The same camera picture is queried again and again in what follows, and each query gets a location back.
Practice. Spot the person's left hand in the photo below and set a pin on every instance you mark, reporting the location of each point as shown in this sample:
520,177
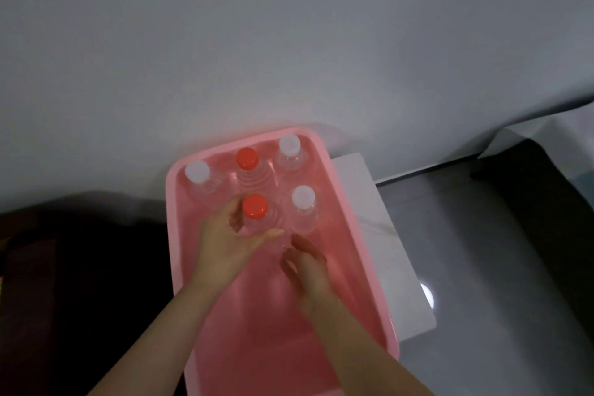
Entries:
220,252

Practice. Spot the person's right hand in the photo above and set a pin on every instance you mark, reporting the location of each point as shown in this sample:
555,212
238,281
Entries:
312,277

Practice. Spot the person's right thumb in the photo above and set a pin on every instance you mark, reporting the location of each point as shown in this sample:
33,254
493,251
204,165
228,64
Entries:
288,272

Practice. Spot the person's left thumb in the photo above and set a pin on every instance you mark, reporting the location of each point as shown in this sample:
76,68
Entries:
265,238

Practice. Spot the red-capped clear plastic bottle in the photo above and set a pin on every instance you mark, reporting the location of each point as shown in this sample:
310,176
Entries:
247,158
255,206

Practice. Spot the person's right forearm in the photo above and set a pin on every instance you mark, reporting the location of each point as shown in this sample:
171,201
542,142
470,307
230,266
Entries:
366,349

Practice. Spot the person's left forearm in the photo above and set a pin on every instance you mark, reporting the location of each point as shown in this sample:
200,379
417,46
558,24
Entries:
162,340

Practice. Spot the white-capped clear plastic bottle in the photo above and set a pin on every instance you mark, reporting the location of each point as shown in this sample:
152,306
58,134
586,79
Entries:
197,172
304,197
290,145

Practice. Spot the pink plastic tub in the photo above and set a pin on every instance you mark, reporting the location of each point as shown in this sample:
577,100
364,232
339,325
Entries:
352,270

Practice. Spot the dark sofa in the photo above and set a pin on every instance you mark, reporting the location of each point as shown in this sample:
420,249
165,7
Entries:
79,298

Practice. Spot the dark cloth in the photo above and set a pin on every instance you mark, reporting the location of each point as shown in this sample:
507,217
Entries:
547,224

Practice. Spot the white paper sheet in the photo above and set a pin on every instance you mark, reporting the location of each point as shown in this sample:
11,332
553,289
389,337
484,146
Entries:
533,129

